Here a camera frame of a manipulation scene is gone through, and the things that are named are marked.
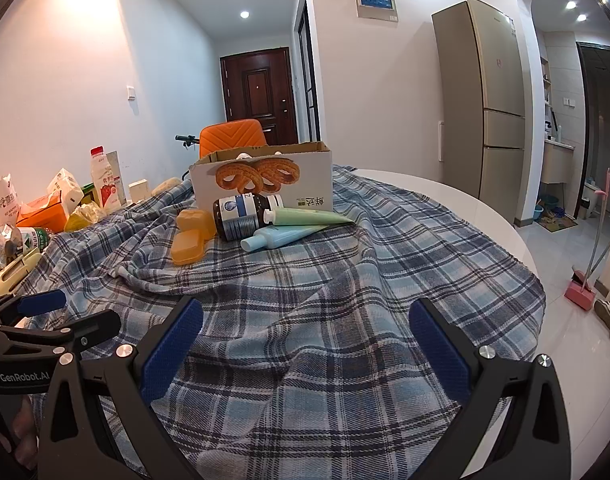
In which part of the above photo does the white printed paper bag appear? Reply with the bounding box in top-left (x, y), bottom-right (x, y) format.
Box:
top-left (0, 174), bottom-right (23, 231)

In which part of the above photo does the dark bottle with blue label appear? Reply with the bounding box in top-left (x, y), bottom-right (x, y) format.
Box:
top-left (213, 194), bottom-right (284, 241)

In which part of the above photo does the teal blue tube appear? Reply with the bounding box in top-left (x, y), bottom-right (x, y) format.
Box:
top-left (240, 223), bottom-right (332, 253)

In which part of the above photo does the cream plush toy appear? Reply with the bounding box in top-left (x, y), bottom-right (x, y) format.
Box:
top-left (151, 176), bottom-right (186, 196)

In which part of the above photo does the crumpled silver bag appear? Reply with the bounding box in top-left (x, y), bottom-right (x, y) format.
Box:
top-left (0, 225), bottom-right (20, 281)

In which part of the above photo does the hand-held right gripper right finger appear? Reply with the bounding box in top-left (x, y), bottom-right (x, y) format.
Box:
top-left (409, 297), bottom-right (572, 480)

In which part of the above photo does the dark red entrance door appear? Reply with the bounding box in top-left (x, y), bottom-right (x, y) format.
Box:
top-left (220, 47), bottom-right (299, 146)

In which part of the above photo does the orange tissue box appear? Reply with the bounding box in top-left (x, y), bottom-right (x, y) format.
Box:
top-left (16, 192), bottom-right (70, 233)

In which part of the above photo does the pale green tube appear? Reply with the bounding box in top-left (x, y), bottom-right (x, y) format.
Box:
top-left (263, 208), bottom-right (358, 227)

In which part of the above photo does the pink dustpan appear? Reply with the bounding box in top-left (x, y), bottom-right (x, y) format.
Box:
top-left (565, 270), bottom-right (596, 311)

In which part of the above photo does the printed cardboard box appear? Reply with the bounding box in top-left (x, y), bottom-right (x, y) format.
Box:
top-left (190, 141), bottom-right (334, 213)

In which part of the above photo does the cream plastic device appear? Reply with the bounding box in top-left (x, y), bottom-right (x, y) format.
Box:
top-left (0, 250), bottom-right (42, 303)

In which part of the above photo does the blue plaid cloth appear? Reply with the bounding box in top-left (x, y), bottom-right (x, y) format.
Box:
top-left (27, 164), bottom-right (546, 480)

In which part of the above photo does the orange padded chair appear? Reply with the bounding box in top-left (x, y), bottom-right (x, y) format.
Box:
top-left (199, 119), bottom-right (266, 159)

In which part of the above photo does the white tissue pack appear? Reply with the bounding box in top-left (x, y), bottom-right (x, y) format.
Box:
top-left (47, 167), bottom-right (84, 211)

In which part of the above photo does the black framed glass door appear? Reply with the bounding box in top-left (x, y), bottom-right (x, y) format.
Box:
top-left (294, 0), bottom-right (322, 143)

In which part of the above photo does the beige refrigerator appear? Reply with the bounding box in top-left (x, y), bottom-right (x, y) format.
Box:
top-left (431, 0), bottom-right (528, 216)

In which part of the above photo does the green labelled bottle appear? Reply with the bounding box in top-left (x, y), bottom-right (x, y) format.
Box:
top-left (15, 226), bottom-right (53, 252)

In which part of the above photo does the patterned doormat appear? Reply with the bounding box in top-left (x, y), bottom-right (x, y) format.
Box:
top-left (540, 217), bottom-right (578, 234)

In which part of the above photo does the red and white milk bottle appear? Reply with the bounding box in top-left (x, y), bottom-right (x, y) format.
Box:
top-left (89, 146), bottom-right (123, 211)

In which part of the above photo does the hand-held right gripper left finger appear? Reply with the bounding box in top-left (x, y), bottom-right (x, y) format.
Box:
top-left (37, 296), bottom-right (206, 480)

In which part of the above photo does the person's left hand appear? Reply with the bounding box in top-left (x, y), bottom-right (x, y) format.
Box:
top-left (0, 397), bottom-right (40, 471)

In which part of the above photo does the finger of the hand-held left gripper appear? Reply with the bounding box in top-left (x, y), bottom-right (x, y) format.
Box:
top-left (0, 289), bottom-right (67, 332)
top-left (0, 309), bottom-right (122, 361)

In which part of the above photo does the washbasin cabinet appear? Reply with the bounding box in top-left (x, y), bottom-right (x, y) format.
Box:
top-left (540, 140), bottom-right (576, 183)

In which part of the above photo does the yellow plastic bag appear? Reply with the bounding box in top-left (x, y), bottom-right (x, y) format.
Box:
top-left (64, 201), bottom-right (108, 233)

